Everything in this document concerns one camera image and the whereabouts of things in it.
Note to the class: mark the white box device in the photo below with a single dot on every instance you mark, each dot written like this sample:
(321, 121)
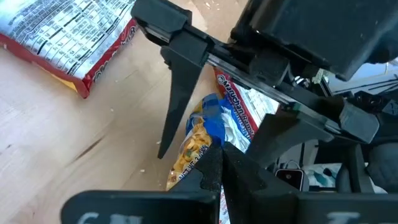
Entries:
(289, 179)

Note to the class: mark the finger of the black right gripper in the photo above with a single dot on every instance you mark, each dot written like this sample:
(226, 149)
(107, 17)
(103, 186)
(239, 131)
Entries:
(280, 137)
(183, 77)

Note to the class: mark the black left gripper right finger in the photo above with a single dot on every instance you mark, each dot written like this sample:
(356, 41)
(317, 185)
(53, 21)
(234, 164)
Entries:
(280, 208)

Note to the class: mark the red Maruchan noodle pack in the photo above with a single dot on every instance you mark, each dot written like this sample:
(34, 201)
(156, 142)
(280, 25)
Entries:
(239, 93)
(62, 34)

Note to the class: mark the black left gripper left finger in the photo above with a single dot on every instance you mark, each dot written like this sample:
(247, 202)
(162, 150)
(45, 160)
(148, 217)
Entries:
(140, 208)

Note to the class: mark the blue Maruchan noodle pack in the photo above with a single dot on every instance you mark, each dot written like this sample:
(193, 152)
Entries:
(199, 137)

